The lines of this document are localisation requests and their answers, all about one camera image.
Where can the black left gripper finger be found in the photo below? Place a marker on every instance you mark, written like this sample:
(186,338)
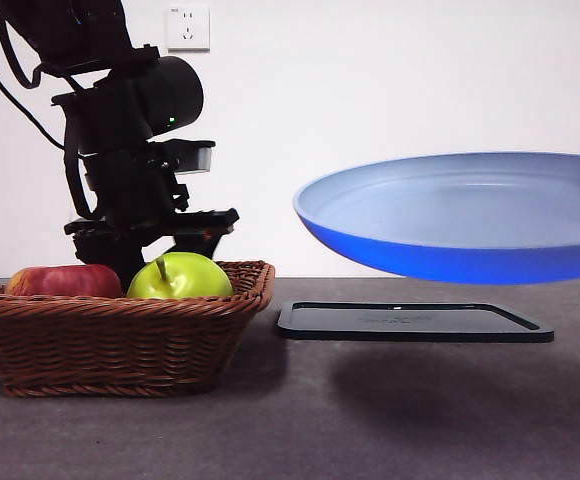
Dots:
(115,255)
(200,244)

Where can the blue round plate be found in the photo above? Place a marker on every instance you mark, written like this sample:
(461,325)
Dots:
(445,260)

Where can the brown woven wicker basket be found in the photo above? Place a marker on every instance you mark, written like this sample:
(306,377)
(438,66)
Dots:
(120,345)

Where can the green apple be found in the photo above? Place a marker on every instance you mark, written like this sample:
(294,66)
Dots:
(195,280)

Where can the red apple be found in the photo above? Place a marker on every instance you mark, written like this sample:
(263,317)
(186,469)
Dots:
(65,282)

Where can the black rectangular tray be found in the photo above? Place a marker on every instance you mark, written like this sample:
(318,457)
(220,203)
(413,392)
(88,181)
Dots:
(420,322)

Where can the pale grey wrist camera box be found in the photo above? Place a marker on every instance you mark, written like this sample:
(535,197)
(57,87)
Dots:
(201,159)

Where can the white wall power socket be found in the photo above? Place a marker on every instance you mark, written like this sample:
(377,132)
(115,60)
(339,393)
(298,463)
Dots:
(189,29)

